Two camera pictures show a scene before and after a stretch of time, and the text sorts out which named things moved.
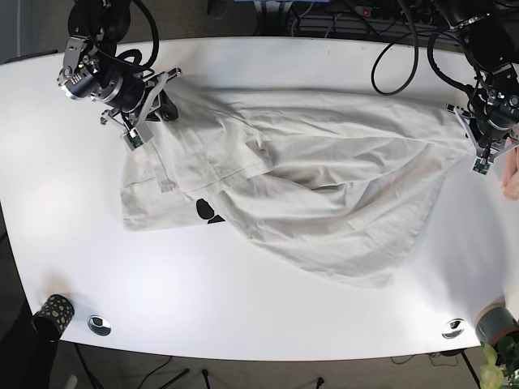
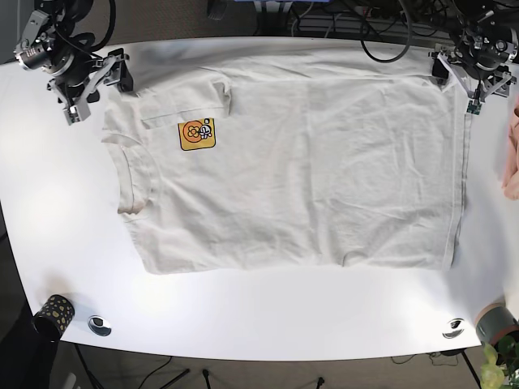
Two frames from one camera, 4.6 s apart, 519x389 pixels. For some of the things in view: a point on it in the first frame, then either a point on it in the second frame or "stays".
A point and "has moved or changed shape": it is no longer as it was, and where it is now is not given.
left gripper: x=137 y=131 to x=73 y=98
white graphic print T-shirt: x=345 y=185 has moved or changed shape
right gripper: x=483 y=153 to x=477 y=82
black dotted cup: x=53 y=317 stays
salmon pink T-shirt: x=510 y=186 stays
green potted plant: x=500 y=369 stays
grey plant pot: x=495 y=323 stays
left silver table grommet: x=99 y=325 stays
